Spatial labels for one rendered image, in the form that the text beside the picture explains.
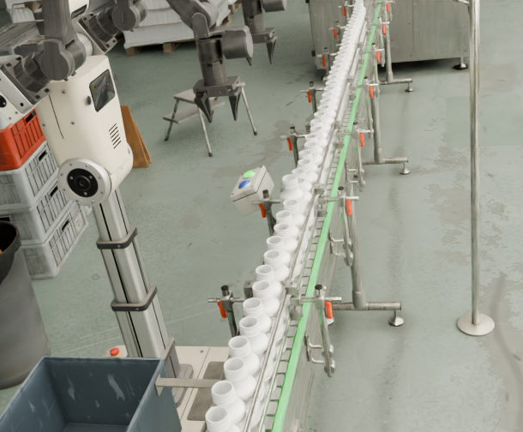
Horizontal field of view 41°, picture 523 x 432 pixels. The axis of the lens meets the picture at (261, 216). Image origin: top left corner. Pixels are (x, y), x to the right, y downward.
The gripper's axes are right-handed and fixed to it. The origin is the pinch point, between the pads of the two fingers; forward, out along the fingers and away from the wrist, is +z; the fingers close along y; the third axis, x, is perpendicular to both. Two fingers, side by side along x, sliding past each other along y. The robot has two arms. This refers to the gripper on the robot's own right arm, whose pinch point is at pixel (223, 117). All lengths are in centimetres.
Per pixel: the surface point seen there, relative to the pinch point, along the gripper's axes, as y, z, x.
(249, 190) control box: 0.3, 25.3, 9.8
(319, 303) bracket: 24, 29, -38
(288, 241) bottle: 16.0, 23.1, -21.1
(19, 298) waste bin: -122, 96, 61
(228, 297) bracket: 4.4, 27.4, -36.5
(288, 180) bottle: 13.9, 17.7, -0.9
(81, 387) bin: -36, 50, -40
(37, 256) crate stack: -160, 121, 135
